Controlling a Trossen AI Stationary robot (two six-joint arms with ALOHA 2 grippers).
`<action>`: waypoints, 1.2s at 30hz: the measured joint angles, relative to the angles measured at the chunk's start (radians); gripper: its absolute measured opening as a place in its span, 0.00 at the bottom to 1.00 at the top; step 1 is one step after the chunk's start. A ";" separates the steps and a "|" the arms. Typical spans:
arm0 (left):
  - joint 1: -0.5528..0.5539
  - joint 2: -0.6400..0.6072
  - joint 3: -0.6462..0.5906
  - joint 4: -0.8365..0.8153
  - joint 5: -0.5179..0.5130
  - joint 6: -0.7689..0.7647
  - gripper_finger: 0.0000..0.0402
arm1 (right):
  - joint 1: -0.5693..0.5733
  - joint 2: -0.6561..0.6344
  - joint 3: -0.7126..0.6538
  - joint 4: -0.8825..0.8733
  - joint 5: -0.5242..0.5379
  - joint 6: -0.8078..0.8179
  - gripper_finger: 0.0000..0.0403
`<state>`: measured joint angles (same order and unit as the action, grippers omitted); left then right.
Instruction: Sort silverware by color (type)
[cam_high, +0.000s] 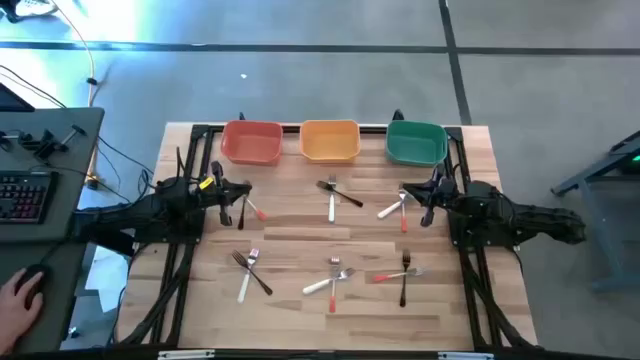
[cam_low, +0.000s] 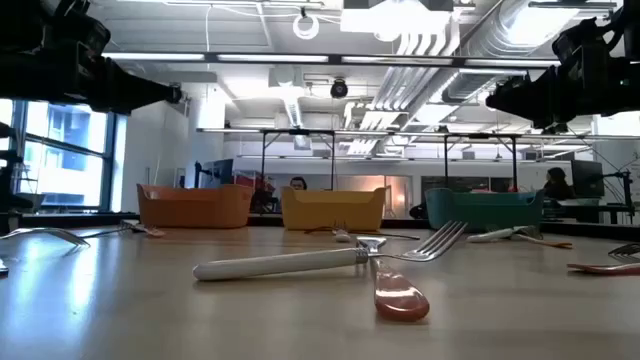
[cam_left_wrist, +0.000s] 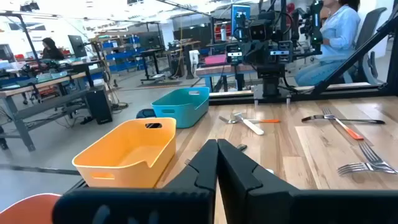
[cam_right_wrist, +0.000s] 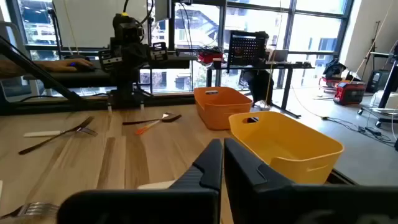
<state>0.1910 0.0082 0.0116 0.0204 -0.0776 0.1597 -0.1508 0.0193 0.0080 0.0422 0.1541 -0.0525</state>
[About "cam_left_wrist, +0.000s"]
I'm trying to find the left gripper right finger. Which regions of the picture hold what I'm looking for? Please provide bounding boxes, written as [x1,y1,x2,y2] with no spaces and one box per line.
[217,138,398,224]

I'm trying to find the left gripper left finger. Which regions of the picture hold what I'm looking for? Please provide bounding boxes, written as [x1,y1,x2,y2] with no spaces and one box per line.
[52,139,219,224]

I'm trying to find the white-handled utensil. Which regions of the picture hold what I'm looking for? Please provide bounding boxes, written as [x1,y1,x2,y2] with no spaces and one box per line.
[232,111,266,136]

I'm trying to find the black-handled fork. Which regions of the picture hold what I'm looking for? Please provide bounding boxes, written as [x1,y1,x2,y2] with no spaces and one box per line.
[300,114,386,125]

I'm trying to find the white-handled fork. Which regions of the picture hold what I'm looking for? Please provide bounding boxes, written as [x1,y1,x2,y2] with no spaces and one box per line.
[359,141,398,174]

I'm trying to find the blue-lit monitor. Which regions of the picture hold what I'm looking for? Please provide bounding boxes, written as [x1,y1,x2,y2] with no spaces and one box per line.
[231,4,251,29]

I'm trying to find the person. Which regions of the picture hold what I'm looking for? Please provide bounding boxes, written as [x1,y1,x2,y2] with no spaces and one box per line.
[41,37,65,61]
[294,0,362,87]

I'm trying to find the teal plastic bin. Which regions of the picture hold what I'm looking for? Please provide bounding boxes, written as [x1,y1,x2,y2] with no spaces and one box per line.
[150,86,211,129]

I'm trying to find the pink box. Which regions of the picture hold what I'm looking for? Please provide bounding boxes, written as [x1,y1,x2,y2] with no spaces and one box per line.
[204,54,228,66]

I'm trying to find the blue-legged wooden workbench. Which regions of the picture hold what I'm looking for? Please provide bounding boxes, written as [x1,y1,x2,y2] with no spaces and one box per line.
[195,63,261,93]

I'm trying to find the yellow plastic bin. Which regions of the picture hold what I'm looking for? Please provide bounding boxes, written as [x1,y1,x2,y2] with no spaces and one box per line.
[72,117,177,189]

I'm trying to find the dark bag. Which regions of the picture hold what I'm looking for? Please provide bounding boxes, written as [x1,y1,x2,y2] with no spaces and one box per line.
[136,108,157,119]

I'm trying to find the white box device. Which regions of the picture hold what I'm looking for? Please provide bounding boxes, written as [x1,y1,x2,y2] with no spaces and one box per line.
[188,49,200,67]

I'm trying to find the grey office chair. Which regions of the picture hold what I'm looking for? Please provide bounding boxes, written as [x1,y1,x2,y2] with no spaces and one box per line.
[341,6,388,85]

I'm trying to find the black computer tower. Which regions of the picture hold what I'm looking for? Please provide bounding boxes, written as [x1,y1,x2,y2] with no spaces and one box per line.
[85,89,114,126]

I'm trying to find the blue storage bin shelf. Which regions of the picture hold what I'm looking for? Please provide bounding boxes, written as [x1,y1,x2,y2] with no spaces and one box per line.
[101,34,147,74]

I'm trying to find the orange plastic bin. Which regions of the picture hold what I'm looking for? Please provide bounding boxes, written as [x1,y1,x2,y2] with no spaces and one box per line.
[0,192,62,224]

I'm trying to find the grey-legged wooden workbench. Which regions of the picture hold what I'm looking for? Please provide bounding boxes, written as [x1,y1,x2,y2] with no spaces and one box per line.
[0,70,108,153]

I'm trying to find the black computer monitor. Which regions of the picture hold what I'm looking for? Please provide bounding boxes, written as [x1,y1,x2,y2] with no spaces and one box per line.
[67,34,88,58]

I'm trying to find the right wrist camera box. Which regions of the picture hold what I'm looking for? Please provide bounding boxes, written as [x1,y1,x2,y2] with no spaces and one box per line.
[249,19,275,42]

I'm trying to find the black aluminium rig frame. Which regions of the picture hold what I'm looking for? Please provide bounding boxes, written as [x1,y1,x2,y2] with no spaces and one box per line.
[207,12,398,106]

